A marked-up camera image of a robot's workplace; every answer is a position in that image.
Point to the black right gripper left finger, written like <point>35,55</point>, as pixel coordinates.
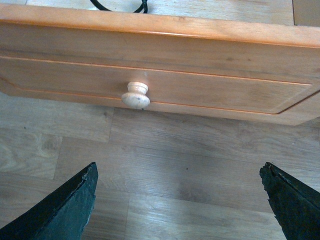
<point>62,215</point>

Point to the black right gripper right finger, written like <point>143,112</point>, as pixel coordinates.
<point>296,206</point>

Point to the wooden drawer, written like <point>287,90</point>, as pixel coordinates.
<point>207,67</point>

